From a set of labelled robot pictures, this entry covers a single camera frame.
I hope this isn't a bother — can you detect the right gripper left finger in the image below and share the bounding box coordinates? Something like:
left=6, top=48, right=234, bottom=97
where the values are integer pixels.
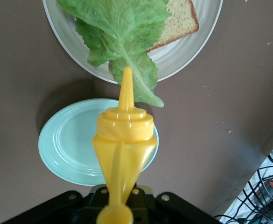
left=0, top=190, right=84, bottom=224

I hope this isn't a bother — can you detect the black cable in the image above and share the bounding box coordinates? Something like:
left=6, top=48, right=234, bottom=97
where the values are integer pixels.
left=220, top=137, right=273, bottom=224

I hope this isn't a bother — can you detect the beige plate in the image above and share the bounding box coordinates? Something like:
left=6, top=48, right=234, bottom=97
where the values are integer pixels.
left=42, top=0, right=224, bottom=84

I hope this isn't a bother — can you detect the white side bench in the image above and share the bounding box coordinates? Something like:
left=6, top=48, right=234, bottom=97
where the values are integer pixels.
left=214, top=133, right=273, bottom=224

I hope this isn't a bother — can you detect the yellow mustard squeeze bottle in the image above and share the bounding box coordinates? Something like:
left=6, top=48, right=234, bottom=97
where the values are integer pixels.
left=91, top=66, right=160, bottom=224

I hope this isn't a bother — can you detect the mint green plate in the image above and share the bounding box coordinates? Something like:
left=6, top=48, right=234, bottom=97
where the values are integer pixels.
left=38, top=98, right=160, bottom=187

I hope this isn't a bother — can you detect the brown bread slice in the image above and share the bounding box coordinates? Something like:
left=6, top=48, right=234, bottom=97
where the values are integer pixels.
left=147, top=0, right=200, bottom=52

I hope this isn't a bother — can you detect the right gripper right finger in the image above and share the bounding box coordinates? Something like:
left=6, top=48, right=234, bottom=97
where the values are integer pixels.
left=154, top=191, right=221, bottom=224

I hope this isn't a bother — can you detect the green lettuce leaf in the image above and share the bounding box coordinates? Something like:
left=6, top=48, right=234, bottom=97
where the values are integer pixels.
left=56, top=0, right=172, bottom=108

